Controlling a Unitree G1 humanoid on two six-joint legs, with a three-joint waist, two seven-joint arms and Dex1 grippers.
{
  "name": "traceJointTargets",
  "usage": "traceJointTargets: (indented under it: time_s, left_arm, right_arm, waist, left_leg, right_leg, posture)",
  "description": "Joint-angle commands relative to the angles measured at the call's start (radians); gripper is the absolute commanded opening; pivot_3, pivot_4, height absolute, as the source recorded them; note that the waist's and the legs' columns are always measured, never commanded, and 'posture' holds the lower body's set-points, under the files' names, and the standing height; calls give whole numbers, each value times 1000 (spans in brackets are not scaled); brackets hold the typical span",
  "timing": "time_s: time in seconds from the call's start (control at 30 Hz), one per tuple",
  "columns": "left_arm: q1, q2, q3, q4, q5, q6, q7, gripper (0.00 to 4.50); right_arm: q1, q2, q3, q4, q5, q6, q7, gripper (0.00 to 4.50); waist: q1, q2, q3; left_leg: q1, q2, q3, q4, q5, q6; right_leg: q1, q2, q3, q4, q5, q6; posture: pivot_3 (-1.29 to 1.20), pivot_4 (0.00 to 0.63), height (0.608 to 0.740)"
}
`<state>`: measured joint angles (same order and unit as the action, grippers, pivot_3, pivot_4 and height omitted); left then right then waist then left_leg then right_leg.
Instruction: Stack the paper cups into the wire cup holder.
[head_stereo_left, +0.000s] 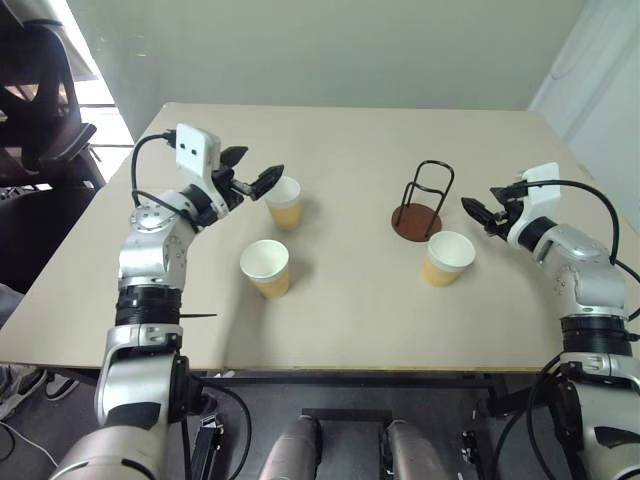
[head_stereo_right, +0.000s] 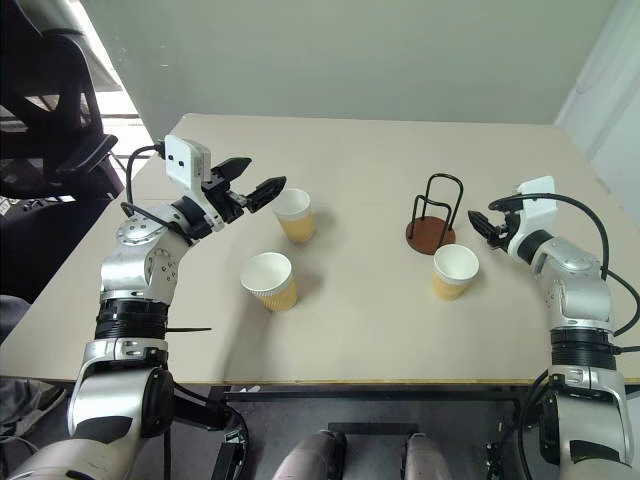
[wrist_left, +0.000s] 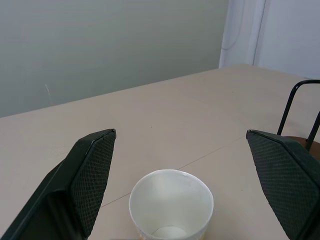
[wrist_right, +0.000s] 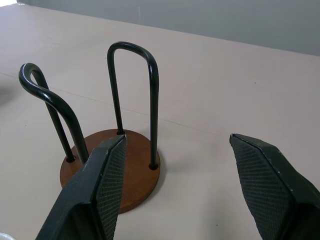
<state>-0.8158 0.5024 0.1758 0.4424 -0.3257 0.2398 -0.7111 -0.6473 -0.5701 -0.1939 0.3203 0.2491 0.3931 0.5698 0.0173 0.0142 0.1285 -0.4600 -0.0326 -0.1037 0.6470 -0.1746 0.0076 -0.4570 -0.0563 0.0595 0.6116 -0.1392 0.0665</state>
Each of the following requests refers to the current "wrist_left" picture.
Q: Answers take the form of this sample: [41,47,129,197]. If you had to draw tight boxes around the white paper cup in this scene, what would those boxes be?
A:
[128,169,215,240]

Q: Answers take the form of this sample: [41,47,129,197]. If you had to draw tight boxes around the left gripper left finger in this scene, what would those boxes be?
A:
[0,128,117,240]

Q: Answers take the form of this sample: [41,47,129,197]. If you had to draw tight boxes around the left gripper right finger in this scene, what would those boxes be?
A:
[245,129,320,240]

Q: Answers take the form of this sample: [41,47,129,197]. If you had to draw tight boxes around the white curtain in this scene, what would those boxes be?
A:
[218,0,320,81]

